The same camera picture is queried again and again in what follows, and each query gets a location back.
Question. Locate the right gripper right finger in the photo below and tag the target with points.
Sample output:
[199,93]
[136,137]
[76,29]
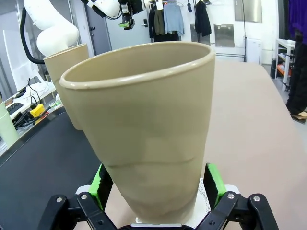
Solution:
[216,189]

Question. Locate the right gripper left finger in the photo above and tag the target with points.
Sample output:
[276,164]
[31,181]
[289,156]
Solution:
[96,189]

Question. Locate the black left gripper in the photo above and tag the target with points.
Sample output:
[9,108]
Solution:
[127,6]

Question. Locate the tan plastic cup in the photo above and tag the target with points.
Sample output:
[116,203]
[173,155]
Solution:
[64,60]
[144,119]

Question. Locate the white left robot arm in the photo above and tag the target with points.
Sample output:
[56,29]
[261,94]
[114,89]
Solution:
[55,33]

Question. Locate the black hanging coat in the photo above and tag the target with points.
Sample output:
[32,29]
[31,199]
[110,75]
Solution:
[151,24]

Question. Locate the grey door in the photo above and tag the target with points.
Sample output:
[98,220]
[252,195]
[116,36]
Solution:
[100,36]

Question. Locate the olive hanging jacket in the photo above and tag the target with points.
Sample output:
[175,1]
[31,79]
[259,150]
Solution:
[160,22]

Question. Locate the blue hanging shirt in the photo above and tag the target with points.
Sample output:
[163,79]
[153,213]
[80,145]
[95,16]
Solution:
[173,19]

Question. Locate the black plastic tray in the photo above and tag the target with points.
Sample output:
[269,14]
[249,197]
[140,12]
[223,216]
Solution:
[48,155]

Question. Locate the black hanging garment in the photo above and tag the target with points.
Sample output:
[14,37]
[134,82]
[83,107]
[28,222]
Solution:
[202,21]

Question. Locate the yellow black device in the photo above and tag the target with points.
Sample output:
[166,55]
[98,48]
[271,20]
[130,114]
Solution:
[36,110]

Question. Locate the pale green spare cup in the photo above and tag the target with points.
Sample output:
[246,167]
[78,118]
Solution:
[6,124]

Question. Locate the white board panel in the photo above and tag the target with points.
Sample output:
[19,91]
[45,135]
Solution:
[16,60]

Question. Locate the white floor appliance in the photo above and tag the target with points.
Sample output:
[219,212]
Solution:
[254,50]

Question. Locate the person in dark trousers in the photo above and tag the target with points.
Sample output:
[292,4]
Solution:
[297,72]

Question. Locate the white shelf rack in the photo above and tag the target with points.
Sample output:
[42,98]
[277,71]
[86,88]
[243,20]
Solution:
[287,45]

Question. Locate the silver wall panel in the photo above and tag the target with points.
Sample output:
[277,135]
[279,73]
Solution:
[224,36]

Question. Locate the silver wall cabinet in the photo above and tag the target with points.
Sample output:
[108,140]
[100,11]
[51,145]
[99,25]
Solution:
[248,10]

